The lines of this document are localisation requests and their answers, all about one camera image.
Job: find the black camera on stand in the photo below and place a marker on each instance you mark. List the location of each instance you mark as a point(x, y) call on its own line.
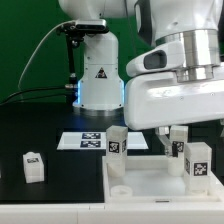
point(75, 31)

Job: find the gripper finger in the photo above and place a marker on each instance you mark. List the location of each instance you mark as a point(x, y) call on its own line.
point(162, 134)

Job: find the white marker plate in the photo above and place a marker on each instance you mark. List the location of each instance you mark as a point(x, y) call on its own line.
point(97, 140)

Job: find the white square tabletop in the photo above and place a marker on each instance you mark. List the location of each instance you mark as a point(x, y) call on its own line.
point(146, 180)

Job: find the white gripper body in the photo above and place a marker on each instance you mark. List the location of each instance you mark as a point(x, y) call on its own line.
point(155, 97)

